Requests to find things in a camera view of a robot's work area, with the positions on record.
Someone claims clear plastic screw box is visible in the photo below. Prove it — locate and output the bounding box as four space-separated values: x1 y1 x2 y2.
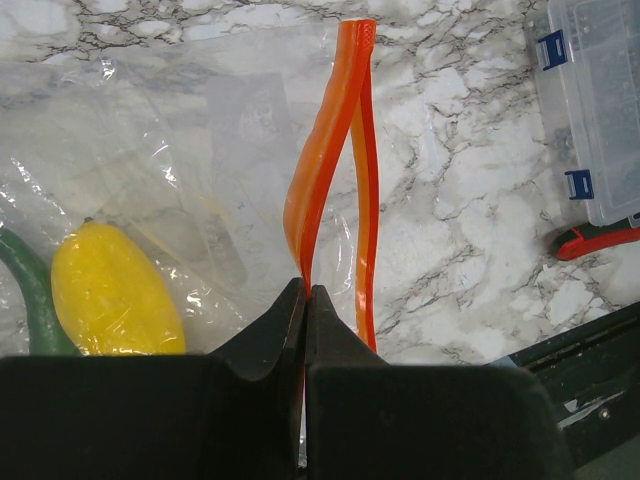
524 1 639 227

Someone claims clear zip bag orange zipper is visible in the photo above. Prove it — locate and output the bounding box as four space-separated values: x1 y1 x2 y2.
0 18 451 361

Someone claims yellow lemon squash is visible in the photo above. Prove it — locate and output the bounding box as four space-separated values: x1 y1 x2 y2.
51 219 186 356

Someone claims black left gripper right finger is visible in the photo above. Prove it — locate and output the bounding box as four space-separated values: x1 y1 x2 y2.
306 286 574 479

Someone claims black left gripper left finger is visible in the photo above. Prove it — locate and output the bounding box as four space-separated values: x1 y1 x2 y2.
1 278 306 479

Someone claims red black utility knife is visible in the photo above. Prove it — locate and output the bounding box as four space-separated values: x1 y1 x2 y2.
550 219 639 261

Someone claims black metal base rail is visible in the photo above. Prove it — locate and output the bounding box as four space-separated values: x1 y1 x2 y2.
491 303 639 479

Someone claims green chili pepper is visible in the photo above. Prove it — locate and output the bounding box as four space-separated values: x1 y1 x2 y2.
1 226 80 356

